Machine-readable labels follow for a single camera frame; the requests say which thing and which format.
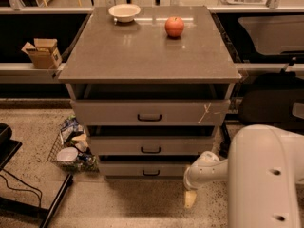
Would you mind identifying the grey bottom drawer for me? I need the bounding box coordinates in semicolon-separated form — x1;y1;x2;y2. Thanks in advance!
98;161;192;178

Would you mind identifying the white plastic container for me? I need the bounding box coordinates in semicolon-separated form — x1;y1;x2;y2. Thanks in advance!
56;147;78;162

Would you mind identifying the open cardboard box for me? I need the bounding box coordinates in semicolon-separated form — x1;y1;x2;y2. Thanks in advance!
22;38;62;69

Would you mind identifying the red apple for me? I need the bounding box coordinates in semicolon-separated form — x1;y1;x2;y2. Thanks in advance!
164;16;184;38

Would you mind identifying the wire basket with items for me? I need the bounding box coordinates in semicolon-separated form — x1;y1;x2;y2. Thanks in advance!
47;115;98;172

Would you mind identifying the grey drawer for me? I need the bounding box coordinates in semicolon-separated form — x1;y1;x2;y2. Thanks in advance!
71;100;230;126
87;136;214;156
98;161;192;178

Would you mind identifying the grey drawer cabinet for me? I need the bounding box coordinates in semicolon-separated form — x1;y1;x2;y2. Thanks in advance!
58;5;242;182

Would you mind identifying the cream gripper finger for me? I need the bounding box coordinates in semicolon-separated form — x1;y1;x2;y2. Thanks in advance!
184;190;197;209

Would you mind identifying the black stand base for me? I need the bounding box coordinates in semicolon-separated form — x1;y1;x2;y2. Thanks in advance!
0;123;75;228

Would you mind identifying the black cable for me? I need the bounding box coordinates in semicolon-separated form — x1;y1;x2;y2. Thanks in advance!
0;168;44;209

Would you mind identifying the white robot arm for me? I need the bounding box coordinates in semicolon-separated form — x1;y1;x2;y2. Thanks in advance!
183;124;304;228

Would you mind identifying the grey middle drawer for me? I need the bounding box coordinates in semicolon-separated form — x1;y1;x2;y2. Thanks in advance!
87;136;214;156

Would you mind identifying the grey top drawer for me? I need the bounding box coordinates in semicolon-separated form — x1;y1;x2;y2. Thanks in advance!
71;100;230;126

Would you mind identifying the black office chair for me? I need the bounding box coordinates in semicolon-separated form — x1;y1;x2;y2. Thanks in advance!
228;63;304;134

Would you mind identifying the white bowl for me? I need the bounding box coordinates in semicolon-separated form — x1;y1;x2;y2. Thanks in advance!
108;4;141;23

